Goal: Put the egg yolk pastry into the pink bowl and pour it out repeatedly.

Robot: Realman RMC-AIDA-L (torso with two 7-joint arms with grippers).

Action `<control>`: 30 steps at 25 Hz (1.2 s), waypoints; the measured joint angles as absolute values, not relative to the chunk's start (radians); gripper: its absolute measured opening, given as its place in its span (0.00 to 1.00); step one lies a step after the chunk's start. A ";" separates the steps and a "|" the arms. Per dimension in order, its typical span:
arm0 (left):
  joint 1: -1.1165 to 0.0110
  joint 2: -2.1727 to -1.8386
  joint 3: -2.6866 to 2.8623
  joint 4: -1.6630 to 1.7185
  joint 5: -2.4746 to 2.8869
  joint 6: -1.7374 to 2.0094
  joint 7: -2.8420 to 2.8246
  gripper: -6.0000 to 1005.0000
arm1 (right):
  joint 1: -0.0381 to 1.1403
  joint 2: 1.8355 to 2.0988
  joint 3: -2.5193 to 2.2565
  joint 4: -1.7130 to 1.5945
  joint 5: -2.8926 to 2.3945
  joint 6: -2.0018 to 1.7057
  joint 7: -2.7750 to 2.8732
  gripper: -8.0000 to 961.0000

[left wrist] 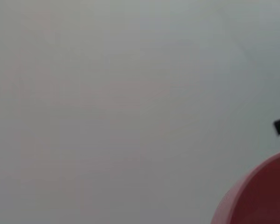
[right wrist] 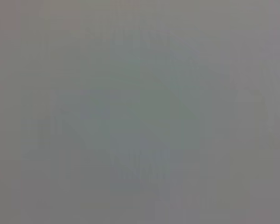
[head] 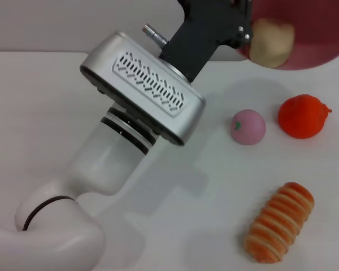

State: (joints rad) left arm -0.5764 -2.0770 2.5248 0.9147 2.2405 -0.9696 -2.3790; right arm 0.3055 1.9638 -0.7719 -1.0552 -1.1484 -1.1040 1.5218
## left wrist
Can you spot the pink plastic bowl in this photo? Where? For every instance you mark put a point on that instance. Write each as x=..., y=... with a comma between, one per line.
x=266, y=193

